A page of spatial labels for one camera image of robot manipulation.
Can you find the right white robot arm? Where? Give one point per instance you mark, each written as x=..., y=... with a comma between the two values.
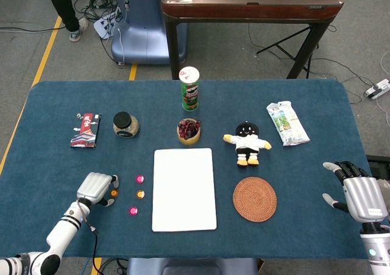
x=377, y=250

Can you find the white green snack bag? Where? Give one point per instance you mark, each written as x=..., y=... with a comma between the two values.
x=286, y=124

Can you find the white magnetic board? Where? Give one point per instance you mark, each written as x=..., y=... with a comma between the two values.
x=184, y=189

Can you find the orange button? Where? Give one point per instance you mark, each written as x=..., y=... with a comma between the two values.
x=140, y=194
x=114, y=193

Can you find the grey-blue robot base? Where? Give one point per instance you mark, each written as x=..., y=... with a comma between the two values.
x=192, y=267

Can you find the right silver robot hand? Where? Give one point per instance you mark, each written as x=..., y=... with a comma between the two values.
x=364, y=197

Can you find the glass jar black lid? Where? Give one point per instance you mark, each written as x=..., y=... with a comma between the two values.
x=123, y=125

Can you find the pink button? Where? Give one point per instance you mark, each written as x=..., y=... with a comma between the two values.
x=139, y=179
x=133, y=211

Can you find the green Pringles can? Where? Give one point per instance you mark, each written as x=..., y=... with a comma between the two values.
x=189, y=95

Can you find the brown mahjong table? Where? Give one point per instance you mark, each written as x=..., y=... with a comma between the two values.
x=243, y=8

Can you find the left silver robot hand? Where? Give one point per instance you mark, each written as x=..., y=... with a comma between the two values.
x=93, y=188

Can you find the blue wheeled machine base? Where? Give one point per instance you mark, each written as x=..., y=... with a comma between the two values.
x=143, y=37

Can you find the black metal stand legs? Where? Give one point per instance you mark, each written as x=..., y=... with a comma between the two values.
x=281, y=44

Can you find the black plush doll white shirt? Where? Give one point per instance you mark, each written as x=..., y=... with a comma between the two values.
x=247, y=142

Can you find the dark red grape bunch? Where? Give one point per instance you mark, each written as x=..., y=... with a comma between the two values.
x=189, y=128

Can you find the white power strip with plugs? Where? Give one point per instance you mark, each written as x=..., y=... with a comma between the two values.
x=102, y=28

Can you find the black box beside table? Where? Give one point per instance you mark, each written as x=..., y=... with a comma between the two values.
x=379, y=158

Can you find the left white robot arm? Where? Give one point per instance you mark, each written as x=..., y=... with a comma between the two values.
x=62, y=232

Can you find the blue table cloth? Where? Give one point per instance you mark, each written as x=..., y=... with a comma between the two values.
x=61, y=162

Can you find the person in black trousers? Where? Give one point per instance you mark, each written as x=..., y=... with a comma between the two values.
x=62, y=3

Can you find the brown woven round coaster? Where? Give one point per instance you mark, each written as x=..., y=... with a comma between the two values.
x=255, y=199

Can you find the yellow round cup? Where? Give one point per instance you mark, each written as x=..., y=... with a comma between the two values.
x=189, y=141

